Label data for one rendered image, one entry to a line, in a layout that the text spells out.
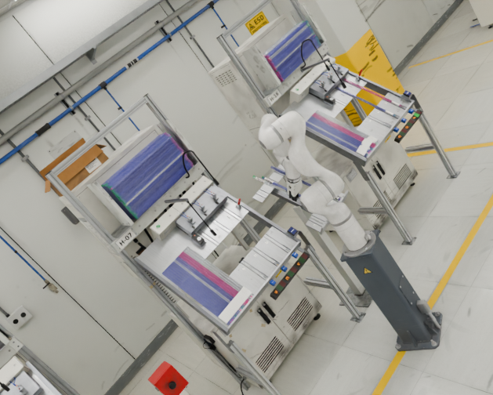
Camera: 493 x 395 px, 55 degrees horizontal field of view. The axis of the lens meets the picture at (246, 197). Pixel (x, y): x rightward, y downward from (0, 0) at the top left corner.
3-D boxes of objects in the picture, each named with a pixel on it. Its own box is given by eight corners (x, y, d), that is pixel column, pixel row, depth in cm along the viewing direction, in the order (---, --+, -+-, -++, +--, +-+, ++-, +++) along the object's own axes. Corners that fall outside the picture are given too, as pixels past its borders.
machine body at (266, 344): (327, 312, 331) (279, 249, 310) (267, 395, 301) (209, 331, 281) (273, 298, 386) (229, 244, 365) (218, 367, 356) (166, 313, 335)
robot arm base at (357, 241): (378, 228, 245) (361, 201, 239) (371, 253, 232) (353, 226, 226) (347, 236, 257) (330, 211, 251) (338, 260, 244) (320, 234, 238)
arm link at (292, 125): (316, 203, 240) (340, 183, 241) (326, 210, 229) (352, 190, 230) (263, 125, 220) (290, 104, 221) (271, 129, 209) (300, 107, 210)
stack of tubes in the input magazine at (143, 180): (194, 164, 295) (168, 130, 286) (136, 219, 273) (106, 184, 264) (186, 166, 306) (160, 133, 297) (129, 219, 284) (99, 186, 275)
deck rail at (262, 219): (301, 245, 285) (301, 240, 280) (299, 248, 285) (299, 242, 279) (212, 187, 312) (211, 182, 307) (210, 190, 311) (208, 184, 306)
